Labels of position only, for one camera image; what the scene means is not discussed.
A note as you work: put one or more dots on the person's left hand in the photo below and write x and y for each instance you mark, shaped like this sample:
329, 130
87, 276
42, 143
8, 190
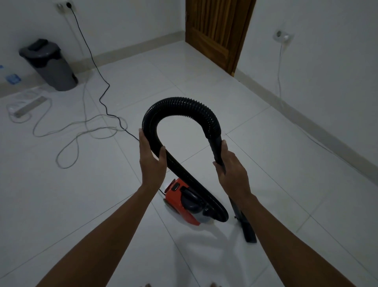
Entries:
152, 168

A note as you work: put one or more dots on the person's right hand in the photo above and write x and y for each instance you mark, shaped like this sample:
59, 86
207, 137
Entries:
234, 174

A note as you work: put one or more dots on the red and black vacuum cleaner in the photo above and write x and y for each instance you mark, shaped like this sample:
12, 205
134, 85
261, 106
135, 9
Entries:
180, 103

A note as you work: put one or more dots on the person's left forearm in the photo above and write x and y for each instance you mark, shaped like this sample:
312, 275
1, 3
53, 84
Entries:
103, 245

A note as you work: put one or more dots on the person's right forearm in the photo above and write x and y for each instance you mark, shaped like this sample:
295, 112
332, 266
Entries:
283, 248

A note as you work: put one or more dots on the white power strip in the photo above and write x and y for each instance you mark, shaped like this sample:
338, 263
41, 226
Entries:
31, 106

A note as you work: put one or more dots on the grey round appliance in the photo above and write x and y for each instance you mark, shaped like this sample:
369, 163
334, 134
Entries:
53, 66

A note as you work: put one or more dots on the brown wooden door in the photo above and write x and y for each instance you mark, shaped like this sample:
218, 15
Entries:
218, 29

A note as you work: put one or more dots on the small blue object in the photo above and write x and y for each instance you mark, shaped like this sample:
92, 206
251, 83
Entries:
13, 79

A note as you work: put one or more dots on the small white wall plate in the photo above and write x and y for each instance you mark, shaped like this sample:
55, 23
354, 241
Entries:
283, 36

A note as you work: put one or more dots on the white wall socket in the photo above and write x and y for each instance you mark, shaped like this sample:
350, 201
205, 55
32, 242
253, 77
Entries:
62, 6

